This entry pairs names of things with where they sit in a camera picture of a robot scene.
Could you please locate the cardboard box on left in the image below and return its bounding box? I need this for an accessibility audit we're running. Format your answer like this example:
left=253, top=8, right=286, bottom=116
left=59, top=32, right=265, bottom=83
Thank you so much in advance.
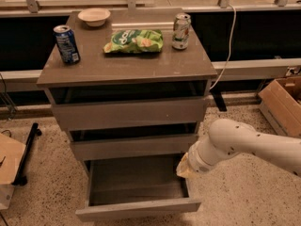
left=0, top=134, right=25, bottom=210

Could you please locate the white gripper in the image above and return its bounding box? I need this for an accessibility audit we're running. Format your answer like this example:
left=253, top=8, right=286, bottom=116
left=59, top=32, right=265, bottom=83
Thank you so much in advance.
left=176, top=136, right=219, bottom=178

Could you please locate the green chip bag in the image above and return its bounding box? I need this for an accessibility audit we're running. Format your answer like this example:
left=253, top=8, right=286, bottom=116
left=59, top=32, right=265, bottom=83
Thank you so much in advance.
left=103, top=29, right=164, bottom=54

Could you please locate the green white soda can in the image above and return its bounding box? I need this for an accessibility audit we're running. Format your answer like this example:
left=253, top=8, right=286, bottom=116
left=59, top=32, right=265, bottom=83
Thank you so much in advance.
left=172, top=13, right=191, bottom=50

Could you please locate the cardboard box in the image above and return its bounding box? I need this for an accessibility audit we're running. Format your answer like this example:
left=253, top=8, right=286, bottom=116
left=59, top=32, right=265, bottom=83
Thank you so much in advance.
left=259, top=76, right=301, bottom=137
left=0, top=134, right=25, bottom=210

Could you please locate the grey drawer cabinet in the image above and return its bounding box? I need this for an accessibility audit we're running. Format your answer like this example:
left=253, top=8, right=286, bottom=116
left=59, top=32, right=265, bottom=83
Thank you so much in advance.
left=36, top=8, right=218, bottom=174

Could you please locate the cardboard box on right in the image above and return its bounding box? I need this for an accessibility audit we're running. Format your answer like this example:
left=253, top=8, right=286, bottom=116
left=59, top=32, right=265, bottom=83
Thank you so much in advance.
left=259, top=76, right=301, bottom=137

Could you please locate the grey drawer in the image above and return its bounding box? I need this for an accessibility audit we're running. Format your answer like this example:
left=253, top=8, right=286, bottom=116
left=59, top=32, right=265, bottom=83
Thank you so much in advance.
left=76, top=153, right=200, bottom=222
left=51, top=80, right=207, bottom=131
left=71, top=122, right=198, bottom=161

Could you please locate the black floor stand bar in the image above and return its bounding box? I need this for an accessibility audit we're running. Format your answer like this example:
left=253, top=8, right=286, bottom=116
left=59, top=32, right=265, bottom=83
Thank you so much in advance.
left=11, top=122, right=42, bottom=186

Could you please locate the blue soda can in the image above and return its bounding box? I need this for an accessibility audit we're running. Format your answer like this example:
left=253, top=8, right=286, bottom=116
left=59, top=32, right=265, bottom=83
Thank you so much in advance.
left=54, top=24, right=81, bottom=65

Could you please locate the white cable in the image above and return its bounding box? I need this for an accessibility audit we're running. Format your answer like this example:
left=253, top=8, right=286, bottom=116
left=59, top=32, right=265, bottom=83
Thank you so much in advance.
left=209, top=4, right=238, bottom=91

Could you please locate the grey middle drawer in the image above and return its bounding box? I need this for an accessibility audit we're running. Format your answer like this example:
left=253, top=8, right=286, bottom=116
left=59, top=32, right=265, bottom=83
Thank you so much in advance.
left=71, top=122, right=198, bottom=161

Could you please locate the metal window rail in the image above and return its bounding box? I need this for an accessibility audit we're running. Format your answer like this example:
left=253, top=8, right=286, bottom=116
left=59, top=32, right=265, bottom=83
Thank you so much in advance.
left=0, top=0, right=301, bottom=19

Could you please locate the grey top drawer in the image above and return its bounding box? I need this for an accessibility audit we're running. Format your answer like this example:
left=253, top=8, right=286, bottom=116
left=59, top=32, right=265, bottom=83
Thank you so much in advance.
left=51, top=80, right=207, bottom=131

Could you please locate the black bracket behind cabinet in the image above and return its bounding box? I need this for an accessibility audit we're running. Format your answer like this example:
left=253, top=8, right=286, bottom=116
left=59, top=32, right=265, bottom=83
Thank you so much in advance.
left=211, top=89, right=227, bottom=112

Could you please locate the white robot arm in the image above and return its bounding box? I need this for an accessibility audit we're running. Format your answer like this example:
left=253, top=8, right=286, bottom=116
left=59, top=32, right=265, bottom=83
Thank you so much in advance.
left=176, top=119, right=301, bottom=178

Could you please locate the white paper bowl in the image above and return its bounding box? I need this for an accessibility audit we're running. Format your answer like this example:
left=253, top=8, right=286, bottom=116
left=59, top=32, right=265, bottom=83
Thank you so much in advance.
left=78, top=8, right=111, bottom=27

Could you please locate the grey bottom drawer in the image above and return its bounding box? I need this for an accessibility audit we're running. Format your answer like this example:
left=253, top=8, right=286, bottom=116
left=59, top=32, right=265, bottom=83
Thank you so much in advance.
left=76, top=153, right=200, bottom=222

